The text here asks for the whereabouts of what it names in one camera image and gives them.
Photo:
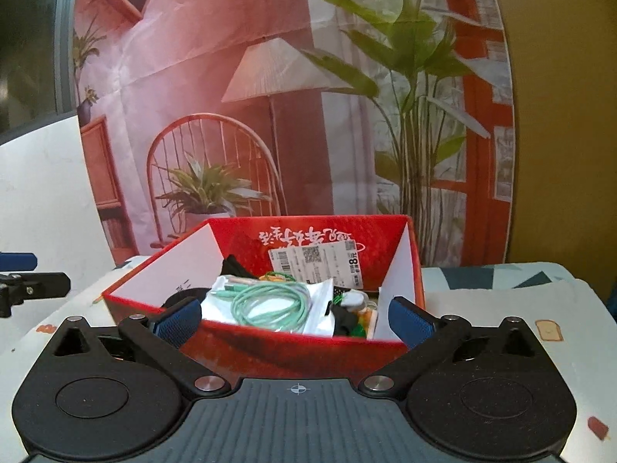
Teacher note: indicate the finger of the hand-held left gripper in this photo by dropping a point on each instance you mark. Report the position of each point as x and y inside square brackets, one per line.
[19, 261]
[43, 285]

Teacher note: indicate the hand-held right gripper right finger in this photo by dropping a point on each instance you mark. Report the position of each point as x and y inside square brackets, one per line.
[407, 322]

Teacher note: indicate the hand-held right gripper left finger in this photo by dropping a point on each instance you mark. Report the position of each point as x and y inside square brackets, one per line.
[178, 322]

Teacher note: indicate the black cloth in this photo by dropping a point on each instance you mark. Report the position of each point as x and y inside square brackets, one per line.
[234, 267]

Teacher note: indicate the red strawberry print cardboard box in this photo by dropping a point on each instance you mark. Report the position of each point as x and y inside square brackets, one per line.
[289, 349]

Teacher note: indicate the white marble pattern board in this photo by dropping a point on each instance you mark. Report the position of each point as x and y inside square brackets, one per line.
[48, 193]

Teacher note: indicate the white cartoon print tablecloth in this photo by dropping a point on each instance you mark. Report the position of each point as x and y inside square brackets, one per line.
[506, 299]

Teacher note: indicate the dark glass window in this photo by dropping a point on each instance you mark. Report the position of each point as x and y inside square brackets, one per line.
[29, 58]

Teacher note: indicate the printed room scene backdrop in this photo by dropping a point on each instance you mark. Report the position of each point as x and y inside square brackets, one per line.
[217, 82]

